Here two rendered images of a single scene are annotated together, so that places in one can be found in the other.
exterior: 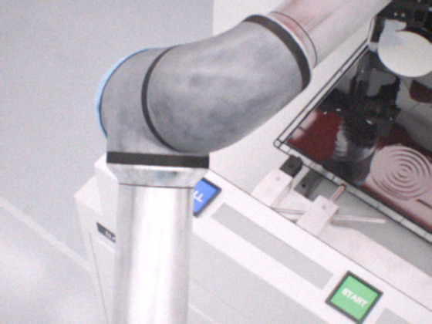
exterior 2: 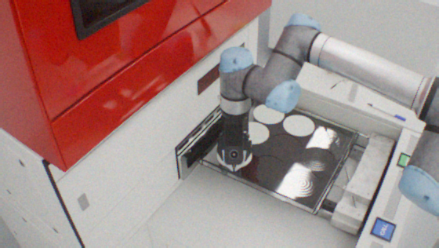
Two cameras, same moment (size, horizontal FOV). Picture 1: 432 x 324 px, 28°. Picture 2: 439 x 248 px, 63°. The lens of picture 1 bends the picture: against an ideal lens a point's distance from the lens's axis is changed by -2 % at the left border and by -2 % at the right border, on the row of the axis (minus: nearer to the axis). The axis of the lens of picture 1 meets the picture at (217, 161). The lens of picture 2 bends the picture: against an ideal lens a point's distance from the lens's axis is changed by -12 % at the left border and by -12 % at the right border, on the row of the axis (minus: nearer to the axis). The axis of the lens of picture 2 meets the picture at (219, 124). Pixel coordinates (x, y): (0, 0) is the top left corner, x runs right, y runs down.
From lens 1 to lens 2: 1.19 m
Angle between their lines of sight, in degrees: 59
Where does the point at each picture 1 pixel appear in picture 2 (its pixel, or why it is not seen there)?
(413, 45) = not seen: hidden behind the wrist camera
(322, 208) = (353, 187)
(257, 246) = (398, 200)
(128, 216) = not seen: outside the picture
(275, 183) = (345, 208)
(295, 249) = (393, 184)
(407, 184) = (324, 157)
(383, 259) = (362, 169)
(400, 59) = not seen: hidden behind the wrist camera
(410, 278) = (368, 159)
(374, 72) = (252, 169)
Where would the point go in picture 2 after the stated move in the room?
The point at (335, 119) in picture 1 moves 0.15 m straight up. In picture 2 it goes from (291, 187) to (298, 146)
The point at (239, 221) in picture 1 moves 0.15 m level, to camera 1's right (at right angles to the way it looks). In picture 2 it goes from (388, 209) to (371, 165)
